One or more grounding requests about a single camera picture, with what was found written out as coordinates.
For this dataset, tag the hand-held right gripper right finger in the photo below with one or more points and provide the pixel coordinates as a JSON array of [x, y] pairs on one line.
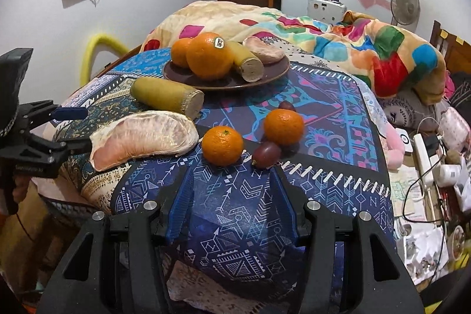
[[282, 205]]

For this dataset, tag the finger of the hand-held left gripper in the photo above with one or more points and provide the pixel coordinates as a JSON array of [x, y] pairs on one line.
[[70, 112], [55, 148]]

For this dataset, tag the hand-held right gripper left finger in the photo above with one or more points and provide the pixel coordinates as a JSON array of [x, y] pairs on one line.
[[181, 205]]

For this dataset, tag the large peeled pomelo segment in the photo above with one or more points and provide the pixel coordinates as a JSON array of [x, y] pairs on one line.
[[143, 137]]

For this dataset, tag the blue patterned cloth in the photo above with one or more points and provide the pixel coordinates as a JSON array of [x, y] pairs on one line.
[[239, 211]]

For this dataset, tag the dark red grape front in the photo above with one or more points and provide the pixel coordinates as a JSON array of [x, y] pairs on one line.
[[265, 153]]

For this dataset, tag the dark red grape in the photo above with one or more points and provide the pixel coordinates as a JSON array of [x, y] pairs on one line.
[[287, 105], [265, 153]]

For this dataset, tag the teal gold paisley cloth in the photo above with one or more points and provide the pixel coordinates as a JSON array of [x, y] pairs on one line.
[[99, 185]]

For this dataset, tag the yellow foam tube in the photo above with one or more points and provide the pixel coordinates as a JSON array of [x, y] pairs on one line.
[[96, 47]]

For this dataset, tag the mandarin with green stem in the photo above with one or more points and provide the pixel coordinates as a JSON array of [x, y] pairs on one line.
[[222, 146]]

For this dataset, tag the plain mandarin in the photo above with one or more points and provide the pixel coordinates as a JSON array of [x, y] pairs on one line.
[[283, 127]]

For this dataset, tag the long yellow-green sugarcane piece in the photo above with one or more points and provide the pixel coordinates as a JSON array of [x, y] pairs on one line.
[[165, 95]]

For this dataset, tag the dark red grape back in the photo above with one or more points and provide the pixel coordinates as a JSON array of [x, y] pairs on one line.
[[287, 105]]

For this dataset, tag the printed paper sheet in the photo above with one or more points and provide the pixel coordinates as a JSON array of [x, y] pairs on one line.
[[406, 190]]

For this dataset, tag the small orange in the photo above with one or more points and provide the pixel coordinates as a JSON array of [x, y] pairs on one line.
[[179, 53]]

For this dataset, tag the pink plush toy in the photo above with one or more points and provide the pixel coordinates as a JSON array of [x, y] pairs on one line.
[[395, 150]]

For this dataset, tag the dark brown plate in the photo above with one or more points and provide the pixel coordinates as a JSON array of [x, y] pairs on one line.
[[228, 78]]

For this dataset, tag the short yellow sugarcane piece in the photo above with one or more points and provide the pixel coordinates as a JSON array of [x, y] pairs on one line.
[[246, 64]]

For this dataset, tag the white power strip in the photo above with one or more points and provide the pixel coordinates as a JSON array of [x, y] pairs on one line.
[[423, 161]]

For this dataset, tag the large orange with sticker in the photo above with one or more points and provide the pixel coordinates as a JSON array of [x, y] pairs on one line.
[[208, 56]]

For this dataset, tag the grey patterned pillow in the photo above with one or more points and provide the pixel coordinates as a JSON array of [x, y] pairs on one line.
[[404, 110]]

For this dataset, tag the small peeled pomelo segment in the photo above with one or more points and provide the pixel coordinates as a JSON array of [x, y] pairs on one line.
[[263, 48]]

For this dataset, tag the colourful patchwork blanket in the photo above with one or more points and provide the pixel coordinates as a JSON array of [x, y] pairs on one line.
[[331, 38]]

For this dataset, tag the white portable radio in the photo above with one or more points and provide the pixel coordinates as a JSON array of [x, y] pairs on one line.
[[325, 8]]

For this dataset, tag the wooden chair back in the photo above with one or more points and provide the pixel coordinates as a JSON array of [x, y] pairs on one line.
[[447, 41]]

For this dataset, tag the standing electric fan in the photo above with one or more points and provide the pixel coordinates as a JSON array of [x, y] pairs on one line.
[[404, 5]]

